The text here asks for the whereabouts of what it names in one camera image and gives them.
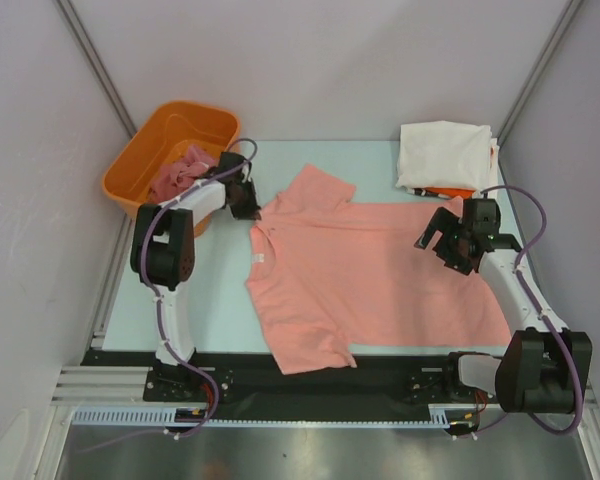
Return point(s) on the aluminium frame rail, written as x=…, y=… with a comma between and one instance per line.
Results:
x=80, y=385

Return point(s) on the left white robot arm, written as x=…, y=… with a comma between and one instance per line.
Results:
x=163, y=253

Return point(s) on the white slotted cable duct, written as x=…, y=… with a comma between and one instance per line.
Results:
x=432, y=416

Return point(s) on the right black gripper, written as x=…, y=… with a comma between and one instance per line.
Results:
x=446, y=222

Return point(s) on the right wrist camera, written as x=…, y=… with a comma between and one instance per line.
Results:
x=481, y=216

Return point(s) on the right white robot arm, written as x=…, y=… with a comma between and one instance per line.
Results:
x=545, y=366

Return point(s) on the light pink t-shirt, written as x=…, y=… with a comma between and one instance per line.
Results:
x=329, y=273

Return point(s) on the dark pink t-shirt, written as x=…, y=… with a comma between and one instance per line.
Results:
x=184, y=166

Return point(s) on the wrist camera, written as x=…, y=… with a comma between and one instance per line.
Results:
x=232, y=167
x=481, y=216

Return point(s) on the orange plastic basket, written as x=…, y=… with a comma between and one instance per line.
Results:
x=162, y=140

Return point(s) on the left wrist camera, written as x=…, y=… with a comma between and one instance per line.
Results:
x=232, y=167

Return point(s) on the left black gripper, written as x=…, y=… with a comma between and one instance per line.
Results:
x=249, y=212

